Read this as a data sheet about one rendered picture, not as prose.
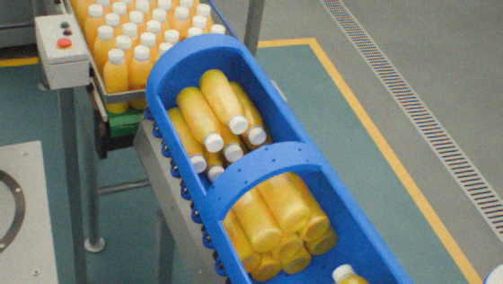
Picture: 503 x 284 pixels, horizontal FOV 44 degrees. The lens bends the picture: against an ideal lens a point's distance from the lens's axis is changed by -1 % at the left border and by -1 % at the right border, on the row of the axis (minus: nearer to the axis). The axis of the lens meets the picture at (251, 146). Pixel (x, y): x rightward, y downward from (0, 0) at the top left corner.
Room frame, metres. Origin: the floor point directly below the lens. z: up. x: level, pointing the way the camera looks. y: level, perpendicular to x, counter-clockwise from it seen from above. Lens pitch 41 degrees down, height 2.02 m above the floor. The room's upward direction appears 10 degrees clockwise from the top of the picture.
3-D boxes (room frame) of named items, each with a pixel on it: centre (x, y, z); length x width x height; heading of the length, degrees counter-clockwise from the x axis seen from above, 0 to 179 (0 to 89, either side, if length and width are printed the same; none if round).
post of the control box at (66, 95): (1.37, 0.54, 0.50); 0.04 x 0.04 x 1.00; 30
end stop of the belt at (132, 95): (1.40, 0.22, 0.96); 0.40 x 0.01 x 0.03; 120
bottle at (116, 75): (1.36, 0.39, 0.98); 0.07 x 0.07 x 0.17
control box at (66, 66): (1.37, 0.54, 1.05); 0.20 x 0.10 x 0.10; 30
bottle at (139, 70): (1.39, 0.33, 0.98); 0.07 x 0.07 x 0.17
